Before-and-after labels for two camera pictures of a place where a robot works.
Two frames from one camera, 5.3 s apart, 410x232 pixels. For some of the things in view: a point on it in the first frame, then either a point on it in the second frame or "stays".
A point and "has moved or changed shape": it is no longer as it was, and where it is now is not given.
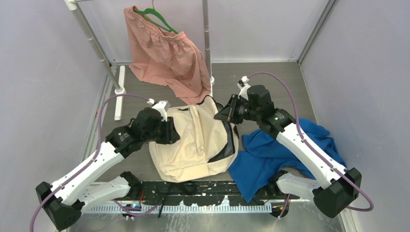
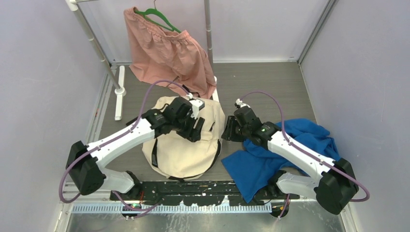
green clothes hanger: x=152 y=10 stays
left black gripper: x=170 y=136 → x=193 y=134
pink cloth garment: x=165 y=58 stays
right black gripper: x=225 y=115 → x=229 y=133
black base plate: x=188 y=192 stays
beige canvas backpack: x=207 y=145 has moved or changed shape
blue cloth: x=264 y=156 stays
